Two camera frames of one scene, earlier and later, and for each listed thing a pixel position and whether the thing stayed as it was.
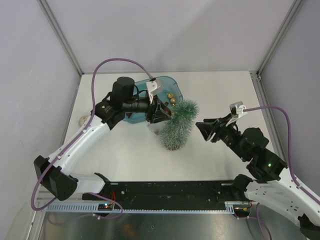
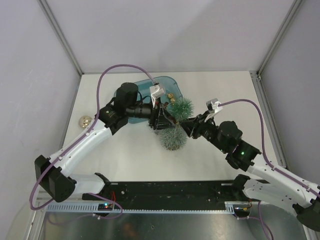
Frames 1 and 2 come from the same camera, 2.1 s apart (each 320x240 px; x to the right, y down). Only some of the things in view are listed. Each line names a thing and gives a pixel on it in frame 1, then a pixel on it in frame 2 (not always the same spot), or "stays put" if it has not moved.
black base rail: [165, 195] stays put
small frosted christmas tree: [175, 131] stays put
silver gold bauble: [82, 120] stays put
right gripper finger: [207, 129] to [190, 126]
